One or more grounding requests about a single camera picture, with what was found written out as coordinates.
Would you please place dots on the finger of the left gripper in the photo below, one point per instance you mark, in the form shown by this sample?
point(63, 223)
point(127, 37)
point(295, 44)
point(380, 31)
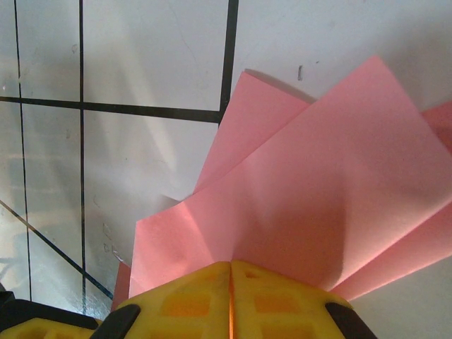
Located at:
point(35, 328)

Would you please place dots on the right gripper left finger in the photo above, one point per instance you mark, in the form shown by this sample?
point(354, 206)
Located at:
point(183, 310)

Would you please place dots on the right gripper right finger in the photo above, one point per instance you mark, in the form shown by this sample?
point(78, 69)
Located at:
point(282, 310)

